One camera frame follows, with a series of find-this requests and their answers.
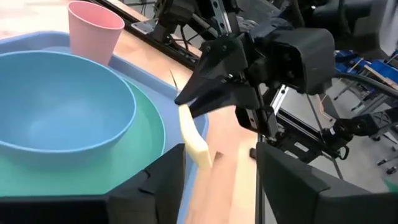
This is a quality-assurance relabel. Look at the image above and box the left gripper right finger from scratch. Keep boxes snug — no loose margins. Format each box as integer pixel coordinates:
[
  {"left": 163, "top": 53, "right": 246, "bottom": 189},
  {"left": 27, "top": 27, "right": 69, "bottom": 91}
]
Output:
[{"left": 256, "top": 141, "right": 398, "bottom": 224}]

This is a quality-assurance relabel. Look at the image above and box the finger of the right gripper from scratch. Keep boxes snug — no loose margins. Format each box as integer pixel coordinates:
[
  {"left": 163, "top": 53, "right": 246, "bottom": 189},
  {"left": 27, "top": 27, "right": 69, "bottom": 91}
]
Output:
[
  {"left": 174, "top": 34, "right": 250, "bottom": 105},
  {"left": 190, "top": 85, "right": 261, "bottom": 119}
]

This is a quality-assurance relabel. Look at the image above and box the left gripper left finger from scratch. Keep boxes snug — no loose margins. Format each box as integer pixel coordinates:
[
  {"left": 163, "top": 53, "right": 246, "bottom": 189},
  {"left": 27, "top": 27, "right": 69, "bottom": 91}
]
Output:
[{"left": 0, "top": 143, "right": 188, "bottom": 224}]

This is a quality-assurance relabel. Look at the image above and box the yellow handled knife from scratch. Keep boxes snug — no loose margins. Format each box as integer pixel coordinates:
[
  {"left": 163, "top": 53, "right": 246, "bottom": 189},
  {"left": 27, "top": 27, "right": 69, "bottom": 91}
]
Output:
[{"left": 169, "top": 68, "right": 214, "bottom": 171}]

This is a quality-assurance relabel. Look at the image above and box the teal round plate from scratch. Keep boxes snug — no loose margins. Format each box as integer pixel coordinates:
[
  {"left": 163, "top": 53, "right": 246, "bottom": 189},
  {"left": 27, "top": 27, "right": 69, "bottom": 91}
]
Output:
[{"left": 0, "top": 77, "right": 167, "bottom": 198}]

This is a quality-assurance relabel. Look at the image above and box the blue bowl with label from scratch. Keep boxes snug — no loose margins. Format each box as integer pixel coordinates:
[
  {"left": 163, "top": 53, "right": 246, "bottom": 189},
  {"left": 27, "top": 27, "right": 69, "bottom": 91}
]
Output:
[{"left": 0, "top": 50, "right": 138, "bottom": 161}]

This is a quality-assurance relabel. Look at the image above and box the pink plastic cup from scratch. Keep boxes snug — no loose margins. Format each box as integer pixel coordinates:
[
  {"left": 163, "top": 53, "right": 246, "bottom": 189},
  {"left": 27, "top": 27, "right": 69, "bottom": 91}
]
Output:
[{"left": 67, "top": 0, "right": 126, "bottom": 67}]

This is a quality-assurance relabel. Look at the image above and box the blue plastic tray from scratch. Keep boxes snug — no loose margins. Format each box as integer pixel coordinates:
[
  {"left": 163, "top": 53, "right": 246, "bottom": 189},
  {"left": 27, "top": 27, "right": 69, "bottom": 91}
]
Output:
[{"left": 0, "top": 30, "right": 210, "bottom": 224}]

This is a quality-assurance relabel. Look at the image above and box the black wheeled stand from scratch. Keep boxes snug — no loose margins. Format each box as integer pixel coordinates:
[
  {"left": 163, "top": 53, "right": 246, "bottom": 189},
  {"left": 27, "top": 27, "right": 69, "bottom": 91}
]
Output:
[{"left": 322, "top": 106, "right": 398, "bottom": 175}]

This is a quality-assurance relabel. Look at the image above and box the silver metal bracket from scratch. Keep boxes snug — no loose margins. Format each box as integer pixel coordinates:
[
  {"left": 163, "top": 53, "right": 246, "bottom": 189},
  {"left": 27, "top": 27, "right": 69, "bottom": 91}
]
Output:
[{"left": 130, "top": 17, "right": 160, "bottom": 36}]

